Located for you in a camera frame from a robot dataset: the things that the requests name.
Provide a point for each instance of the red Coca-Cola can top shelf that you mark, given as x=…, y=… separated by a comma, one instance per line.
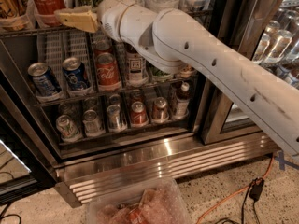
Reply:
x=45, y=11

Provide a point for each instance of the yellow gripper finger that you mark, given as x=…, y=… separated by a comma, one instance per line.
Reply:
x=81, y=18

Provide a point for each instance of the white green can bottom left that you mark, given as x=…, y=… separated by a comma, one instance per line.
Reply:
x=68, y=129

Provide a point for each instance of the brown striped can top shelf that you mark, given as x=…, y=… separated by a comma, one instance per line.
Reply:
x=15, y=15

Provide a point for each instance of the red coca-cola can shelf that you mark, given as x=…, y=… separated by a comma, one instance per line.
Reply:
x=107, y=72
x=45, y=11

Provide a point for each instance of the blue can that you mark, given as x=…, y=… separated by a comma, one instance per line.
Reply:
x=44, y=79
x=75, y=74

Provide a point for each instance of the stainless steel fridge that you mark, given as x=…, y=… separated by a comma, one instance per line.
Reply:
x=94, y=166

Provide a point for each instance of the clear plastic bin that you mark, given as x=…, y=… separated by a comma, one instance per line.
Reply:
x=159, y=201

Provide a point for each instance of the blue can far left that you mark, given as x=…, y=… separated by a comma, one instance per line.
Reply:
x=44, y=79

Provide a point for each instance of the red Coca-Cola can middle shelf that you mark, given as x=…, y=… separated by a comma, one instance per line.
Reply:
x=107, y=72

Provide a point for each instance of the silver can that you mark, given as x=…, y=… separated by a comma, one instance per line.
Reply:
x=115, y=120
x=92, y=124

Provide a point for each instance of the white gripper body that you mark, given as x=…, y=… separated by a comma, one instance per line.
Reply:
x=108, y=15

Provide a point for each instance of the red can behind Coca-Cola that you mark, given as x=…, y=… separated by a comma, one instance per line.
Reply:
x=101, y=47

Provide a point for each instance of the green can middle shelf front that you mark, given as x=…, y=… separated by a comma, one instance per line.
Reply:
x=159, y=74

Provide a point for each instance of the glass fridge door right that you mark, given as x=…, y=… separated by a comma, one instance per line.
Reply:
x=238, y=24

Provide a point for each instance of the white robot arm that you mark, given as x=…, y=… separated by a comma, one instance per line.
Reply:
x=171, y=39

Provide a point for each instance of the small bottle bottom right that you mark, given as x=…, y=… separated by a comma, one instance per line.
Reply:
x=180, y=100

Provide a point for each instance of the brown tea bottle white label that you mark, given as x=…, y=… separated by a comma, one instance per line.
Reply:
x=135, y=66

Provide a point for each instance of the red can bottom shelf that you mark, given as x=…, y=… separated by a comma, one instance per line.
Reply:
x=138, y=114

